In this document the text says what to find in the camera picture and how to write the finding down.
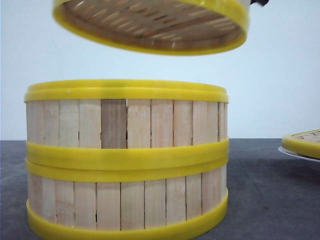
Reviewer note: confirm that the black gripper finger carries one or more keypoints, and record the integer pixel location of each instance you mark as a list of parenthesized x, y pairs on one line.
[(260, 2)]

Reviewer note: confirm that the bamboo steamer basket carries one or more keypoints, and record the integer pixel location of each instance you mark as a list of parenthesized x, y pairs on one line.
[(114, 125), (179, 208), (164, 27)]

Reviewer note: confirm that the bamboo steamer lid yellow rim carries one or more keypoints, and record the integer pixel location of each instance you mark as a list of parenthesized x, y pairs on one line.
[(304, 143)]

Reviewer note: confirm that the white plate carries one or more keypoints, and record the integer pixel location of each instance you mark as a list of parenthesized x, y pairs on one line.
[(296, 155)]

